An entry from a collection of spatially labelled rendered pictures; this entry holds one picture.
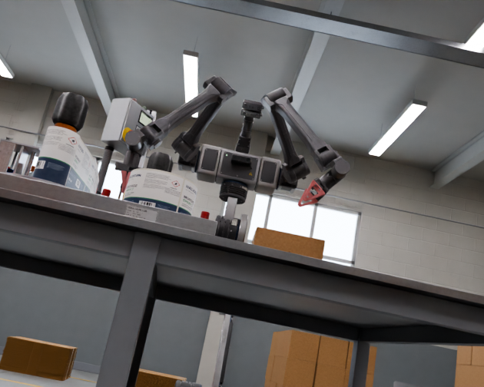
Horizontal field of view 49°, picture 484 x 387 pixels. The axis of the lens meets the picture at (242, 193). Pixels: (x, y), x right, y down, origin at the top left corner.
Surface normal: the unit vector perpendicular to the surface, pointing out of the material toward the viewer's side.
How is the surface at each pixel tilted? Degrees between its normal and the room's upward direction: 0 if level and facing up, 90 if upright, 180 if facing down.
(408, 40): 180
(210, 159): 90
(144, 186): 90
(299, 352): 90
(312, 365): 90
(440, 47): 180
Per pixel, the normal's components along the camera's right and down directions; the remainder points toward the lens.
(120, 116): -0.43, -0.34
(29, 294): 0.07, -0.27
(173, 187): 0.43, -0.18
